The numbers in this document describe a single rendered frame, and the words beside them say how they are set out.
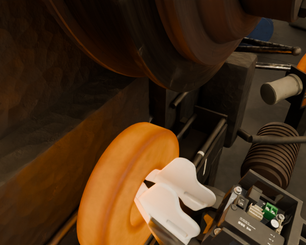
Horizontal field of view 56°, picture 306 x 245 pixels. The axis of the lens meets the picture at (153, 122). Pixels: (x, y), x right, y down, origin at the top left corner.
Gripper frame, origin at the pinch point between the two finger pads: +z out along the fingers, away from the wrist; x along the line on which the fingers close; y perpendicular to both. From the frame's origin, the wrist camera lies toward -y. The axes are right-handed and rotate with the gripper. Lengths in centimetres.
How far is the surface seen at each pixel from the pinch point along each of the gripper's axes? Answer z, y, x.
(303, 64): -13, -9, -62
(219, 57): 0.0, 9.0, -14.6
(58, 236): 5.2, -11.2, 6.0
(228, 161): -15, -84, -91
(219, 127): -4.0, -12.7, -28.8
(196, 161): -3.9, -12.6, -17.8
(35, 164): 9.3, -0.3, 4.9
